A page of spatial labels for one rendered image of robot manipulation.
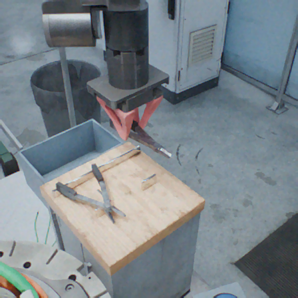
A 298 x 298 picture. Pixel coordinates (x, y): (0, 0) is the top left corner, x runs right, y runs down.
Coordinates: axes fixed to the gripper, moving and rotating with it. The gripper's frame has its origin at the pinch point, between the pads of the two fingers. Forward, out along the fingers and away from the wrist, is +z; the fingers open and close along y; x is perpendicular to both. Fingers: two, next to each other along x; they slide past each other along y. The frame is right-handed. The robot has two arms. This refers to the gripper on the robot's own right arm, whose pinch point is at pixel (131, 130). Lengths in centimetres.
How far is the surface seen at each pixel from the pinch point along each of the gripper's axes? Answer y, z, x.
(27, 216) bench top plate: 12.6, 38.0, -28.5
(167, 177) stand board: -3.6, 9.3, 4.8
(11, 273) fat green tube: 25.1, -0.5, 11.1
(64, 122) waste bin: -41, 82, -113
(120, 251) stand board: 11.4, 8.8, 11.2
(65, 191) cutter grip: 12.2, 6.4, -1.4
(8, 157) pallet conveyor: 6, 41, -57
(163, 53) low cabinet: -138, 84, -140
